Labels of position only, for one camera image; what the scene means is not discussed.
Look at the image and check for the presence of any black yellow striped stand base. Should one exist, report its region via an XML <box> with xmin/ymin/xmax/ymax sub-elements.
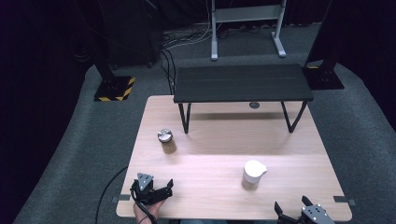
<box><xmin>93</xmin><ymin>76</ymin><xmax>137</xmax><ymax>103</ymax></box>

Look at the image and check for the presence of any bundle of floor cables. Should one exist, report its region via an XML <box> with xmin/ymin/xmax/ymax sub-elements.
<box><xmin>161</xmin><ymin>21</ymin><xmax>213</xmax><ymax>51</ymax></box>

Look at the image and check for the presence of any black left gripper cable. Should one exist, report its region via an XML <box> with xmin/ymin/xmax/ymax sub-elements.
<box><xmin>130</xmin><ymin>179</ymin><xmax>158</xmax><ymax>224</ymax></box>

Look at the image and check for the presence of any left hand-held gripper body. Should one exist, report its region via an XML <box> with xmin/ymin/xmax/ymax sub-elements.
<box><xmin>130</xmin><ymin>172</ymin><xmax>159</xmax><ymax>206</ymax></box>

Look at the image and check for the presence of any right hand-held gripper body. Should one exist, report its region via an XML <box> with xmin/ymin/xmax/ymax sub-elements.
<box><xmin>289</xmin><ymin>203</ymin><xmax>336</xmax><ymax>224</ymax></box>

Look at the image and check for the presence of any long black cable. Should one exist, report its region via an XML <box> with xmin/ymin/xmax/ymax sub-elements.
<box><xmin>94</xmin><ymin>165</ymin><xmax>129</xmax><ymax>224</ymax></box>

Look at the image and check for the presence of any glass jar with metal lid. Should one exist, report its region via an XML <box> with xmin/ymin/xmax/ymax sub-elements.
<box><xmin>156</xmin><ymin>128</ymin><xmax>177</xmax><ymax>155</ymax></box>

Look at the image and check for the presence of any white cup with spout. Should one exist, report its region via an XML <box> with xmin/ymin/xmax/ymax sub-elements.
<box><xmin>241</xmin><ymin>159</ymin><xmax>268</xmax><ymax>191</ymax></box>

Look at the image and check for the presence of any pair of black cables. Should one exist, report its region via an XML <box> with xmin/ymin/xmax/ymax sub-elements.
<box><xmin>159</xmin><ymin>49</ymin><xmax>177</xmax><ymax>96</ymax></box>

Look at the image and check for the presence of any grey tape marker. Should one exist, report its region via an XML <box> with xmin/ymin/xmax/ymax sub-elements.
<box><xmin>111</xmin><ymin>193</ymin><xmax>132</xmax><ymax>203</ymax></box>
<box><xmin>332</xmin><ymin>195</ymin><xmax>357</xmax><ymax>207</ymax></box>

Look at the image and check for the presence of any person's left hand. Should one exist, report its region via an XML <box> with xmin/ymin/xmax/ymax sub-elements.
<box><xmin>134</xmin><ymin>199</ymin><xmax>166</xmax><ymax>224</ymax></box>

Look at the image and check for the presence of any white metal stand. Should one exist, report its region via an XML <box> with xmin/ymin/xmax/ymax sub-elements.
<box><xmin>209</xmin><ymin>0</ymin><xmax>288</xmax><ymax>62</ymax></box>

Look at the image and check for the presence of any black shelf with metal legs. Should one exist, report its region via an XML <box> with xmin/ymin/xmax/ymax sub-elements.
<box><xmin>173</xmin><ymin>63</ymin><xmax>315</xmax><ymax>135</ymax></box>

